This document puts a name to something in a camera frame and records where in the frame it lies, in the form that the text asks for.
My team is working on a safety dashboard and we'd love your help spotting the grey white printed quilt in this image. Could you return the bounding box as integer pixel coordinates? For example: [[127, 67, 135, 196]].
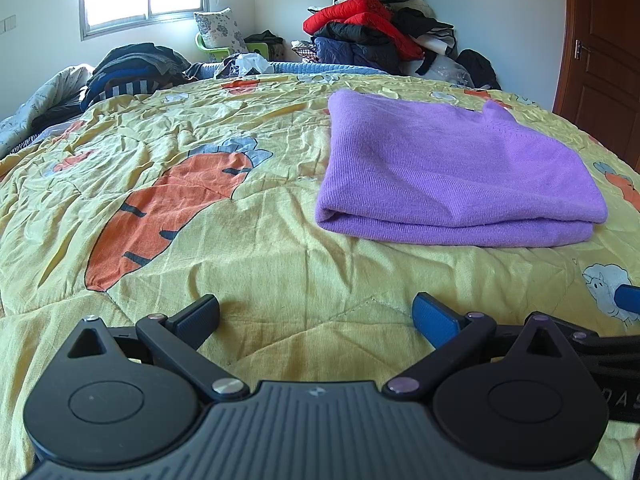
[[0, 64, 93, 153]]

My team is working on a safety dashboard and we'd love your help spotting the black jacket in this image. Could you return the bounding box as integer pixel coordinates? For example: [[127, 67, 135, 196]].
[[312, 21, 396, 46]]

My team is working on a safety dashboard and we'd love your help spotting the yellow carrot print quilt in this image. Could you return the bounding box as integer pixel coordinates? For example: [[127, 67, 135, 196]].
[[0, 74, 640, 461]]

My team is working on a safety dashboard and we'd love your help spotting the white plastic bag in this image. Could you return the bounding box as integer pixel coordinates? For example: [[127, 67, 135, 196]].
[[235, 54, 276, 78]]

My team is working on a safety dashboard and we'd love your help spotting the dark printed bag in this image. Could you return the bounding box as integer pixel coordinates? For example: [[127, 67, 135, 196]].
[[216, 55, 246, 80]]

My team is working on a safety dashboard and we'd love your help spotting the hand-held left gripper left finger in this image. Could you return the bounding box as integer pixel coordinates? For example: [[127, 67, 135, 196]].
[[65, 295, 251, 402]]

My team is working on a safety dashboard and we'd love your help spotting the checked cloth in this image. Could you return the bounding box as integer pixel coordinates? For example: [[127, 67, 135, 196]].
[[291, 40, 321, 65]]

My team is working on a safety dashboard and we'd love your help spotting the purple sweater with red collar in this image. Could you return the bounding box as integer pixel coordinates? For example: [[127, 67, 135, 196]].
[[314, 88, 609, 249]]

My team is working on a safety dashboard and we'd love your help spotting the brown wooden door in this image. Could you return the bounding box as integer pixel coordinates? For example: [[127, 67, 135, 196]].
[[552, 0, 640, 171]]

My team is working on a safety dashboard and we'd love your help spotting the light blue quilted blanket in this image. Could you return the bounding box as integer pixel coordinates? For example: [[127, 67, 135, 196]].
[[187, 60, 388, 81]]

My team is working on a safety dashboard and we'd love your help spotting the floral pillow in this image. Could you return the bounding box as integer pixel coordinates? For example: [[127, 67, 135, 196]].
[[194, 7, 246, 51]]

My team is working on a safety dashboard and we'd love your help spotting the black backpack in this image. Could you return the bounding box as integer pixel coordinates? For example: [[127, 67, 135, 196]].
[[457, 49, 502, 91]]

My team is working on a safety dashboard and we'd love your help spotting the window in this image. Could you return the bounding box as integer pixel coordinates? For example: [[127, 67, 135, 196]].
[[77, 0, 211, 41]]

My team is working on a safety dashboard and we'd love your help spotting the clear plastic bag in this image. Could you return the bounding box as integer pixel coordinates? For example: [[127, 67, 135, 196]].
[[430, 52, 476, 88]]

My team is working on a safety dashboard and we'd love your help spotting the pile of dark folded clothes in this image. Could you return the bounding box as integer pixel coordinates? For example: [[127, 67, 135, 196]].
[[80, 42, 193, 111]]

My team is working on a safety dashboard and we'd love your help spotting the green plastic chair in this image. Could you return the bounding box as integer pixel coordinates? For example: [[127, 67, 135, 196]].
[[195, 34, 281, 61]]

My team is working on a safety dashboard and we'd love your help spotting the dark green cloth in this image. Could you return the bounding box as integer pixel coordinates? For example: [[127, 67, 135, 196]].
[[243, 30, 283, 46]]

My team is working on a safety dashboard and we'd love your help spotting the navy blue jacket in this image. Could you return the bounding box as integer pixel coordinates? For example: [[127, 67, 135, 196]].
[[312, 36, 401, 76]]

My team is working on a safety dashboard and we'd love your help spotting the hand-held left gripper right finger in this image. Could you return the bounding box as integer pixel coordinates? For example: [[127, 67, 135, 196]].
[[382, 294, 571, 401]]

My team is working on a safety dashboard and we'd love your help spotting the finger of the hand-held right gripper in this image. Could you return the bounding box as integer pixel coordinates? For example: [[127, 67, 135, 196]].
[[614, 284, 640, 312], [570, 331, 640, 376]]

